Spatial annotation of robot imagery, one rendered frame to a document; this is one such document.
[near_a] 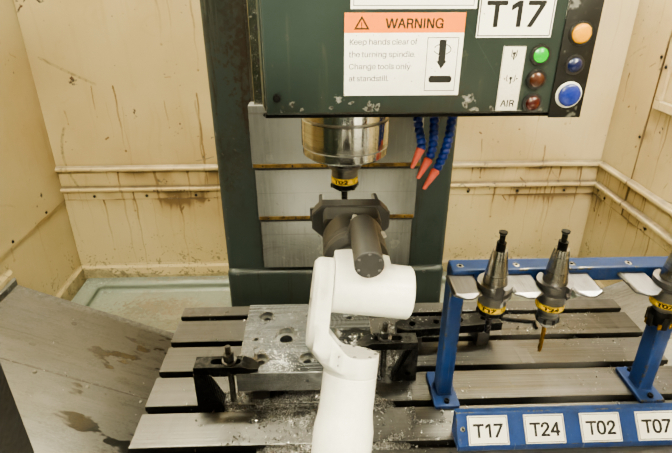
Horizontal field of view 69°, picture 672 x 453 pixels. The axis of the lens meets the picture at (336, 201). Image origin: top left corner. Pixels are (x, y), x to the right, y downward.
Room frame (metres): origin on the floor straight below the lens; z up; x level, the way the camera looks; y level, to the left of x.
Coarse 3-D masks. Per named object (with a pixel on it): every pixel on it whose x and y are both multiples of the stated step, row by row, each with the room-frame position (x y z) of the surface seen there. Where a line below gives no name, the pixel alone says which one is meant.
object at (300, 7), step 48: (288, 0) 0.66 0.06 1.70; (336, 0) 0.66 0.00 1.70; (288, 48) 0.66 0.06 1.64; (336, 48) 0.66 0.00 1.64; (480, 48) 0.66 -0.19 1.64; (528, 48) 0.67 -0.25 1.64; (288, 96) 0.66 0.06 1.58; (336, 96) 0.66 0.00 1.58; (384, 96) 0.66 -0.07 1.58; (432, 96) 0.66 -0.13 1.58; (480, 96) 0.66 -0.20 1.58
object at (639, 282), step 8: (624, 272) 0.78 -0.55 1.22; (632, 272) 0.78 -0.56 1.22; (640, 272) 0.78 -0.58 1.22; (624, 280) 0.76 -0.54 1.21; (632, 280) 0.76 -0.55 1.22; (640, 280) 0.76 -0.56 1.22; (648, 280) 0.76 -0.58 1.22; (632, 288) 0.74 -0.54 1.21; (640, 288) 0.73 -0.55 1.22; (648, 288) 0.73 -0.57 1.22; (656, 288) 0.73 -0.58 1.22
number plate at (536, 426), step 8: (528, 416) 0.68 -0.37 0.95; (536, 416) 0.68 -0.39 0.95; (544, 416) 0.68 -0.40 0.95; (552, 416) 0.68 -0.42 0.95; (560, 416) 0.68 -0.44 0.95; (528, 424) 0.67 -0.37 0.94; (536, 424) 0.67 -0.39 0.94; (544, 424) 0.67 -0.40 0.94; (552, 424) 0.67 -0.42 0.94; (560, 424) 0.67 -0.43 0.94; (528, 432) 0.66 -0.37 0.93; (536, 432) 0.66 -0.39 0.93; (544, 432) 0.66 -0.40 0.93; (552, 432) 0.66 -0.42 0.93; (560, 432) 0.66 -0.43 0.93; (528, 440) 0.65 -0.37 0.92; (536, 440) 0.65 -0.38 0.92; (544, 440) 0.65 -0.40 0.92; (552, 440) 0.65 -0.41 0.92; (560, 440) 0.65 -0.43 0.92
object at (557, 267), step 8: (568, 248) 0.74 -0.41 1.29; (552, 256) 0.74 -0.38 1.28; (560, 256) 0.73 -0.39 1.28; (568, 256) 0.73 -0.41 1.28; (552, 264) 0.74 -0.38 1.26; (560, 264) 0.73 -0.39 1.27; (568, 264) 0.73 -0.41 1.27; (544, 272) 0.75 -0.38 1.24; (552, 272) 0.73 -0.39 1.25; (560, 272) 0.73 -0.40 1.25; (568, 272) 0.73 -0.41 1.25; (544, 280) 0.74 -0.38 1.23; (552, 280) 0.73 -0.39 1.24; (560, 280) 0.72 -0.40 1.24; (568, 280) 0.73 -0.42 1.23
